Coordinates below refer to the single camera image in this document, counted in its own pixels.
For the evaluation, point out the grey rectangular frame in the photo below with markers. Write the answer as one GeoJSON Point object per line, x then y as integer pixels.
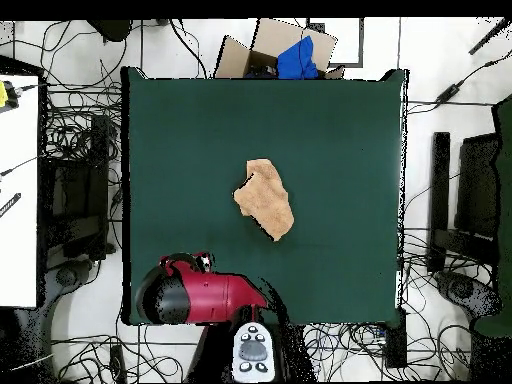
{"type": "Point", "coordinates": [361, 44]}

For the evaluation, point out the yellow and black tool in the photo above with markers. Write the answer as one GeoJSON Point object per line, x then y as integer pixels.
{"type": "Point", "coordinates": [3, 94]}

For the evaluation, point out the blue cloth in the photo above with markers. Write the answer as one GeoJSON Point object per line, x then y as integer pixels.
{"type": "Point", "coordinates": [296, 60]}

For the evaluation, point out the dark green table cloth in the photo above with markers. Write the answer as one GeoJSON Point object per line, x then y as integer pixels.
{"type": "Point", "coordinates": [200, 160]}

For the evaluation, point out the black flat panel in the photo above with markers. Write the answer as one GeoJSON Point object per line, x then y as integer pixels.
{"type": "Point", "coordinates": [478, 188]}

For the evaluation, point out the black upright bar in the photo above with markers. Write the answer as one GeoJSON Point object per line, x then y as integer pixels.
{"type": "Point", "coordinates": [440, 192]}

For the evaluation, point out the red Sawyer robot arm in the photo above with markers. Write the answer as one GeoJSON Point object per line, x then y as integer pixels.
{"type": "Point", "coordinates": [208, 296]}

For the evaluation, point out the black equipment case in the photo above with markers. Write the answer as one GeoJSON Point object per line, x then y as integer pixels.
{"type": "Point", "coordinates": [76, 192]}

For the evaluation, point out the black pedestal foot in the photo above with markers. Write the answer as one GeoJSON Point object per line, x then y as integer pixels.
{"type": "Point", "coordinates": [460, 288]}
{"type": "Point", "coordinates": [66, 276]}

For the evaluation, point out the black long rod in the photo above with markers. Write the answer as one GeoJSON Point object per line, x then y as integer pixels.
{"type": "Point", "coordinates": [490, 36]}

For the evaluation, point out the white desk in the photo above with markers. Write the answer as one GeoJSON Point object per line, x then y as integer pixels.
{"type": "Point", "coordinates": [18, 200]}

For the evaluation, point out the brown cardboard box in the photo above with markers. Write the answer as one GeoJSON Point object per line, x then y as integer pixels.
{"type": "Point", "coordinates": [236, 60]}

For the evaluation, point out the black power adapter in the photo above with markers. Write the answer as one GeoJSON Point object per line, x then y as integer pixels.
{"type": "Point", "coordinates": [448, 94]}

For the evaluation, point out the black power strip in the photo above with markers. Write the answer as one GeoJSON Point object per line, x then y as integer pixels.
{"type": "Point", "coordinates": [396, 340]}

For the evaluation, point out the peach terry towel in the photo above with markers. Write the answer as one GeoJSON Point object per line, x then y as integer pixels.
{"type": "Point", "coordinates": [268, 200]}

